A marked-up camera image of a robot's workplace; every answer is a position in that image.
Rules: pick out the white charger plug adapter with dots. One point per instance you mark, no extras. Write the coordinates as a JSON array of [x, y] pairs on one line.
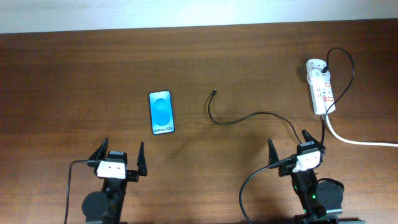
[[316, 75]]

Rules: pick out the blue Samsung smartphone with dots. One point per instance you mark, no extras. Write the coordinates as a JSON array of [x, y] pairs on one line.
[[161, 112]]

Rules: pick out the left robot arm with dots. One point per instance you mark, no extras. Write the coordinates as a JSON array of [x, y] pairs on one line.
[[105, 205]]

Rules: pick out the white power strip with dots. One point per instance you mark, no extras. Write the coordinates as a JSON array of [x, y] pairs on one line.
[[321, 93]]

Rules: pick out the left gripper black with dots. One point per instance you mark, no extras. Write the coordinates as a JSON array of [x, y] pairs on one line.
[[133, 174]]

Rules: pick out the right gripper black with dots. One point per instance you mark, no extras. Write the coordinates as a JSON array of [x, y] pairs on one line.
[[310, 140]]

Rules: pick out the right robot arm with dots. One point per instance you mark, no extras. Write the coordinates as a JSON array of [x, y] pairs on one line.
[[321, 199]]

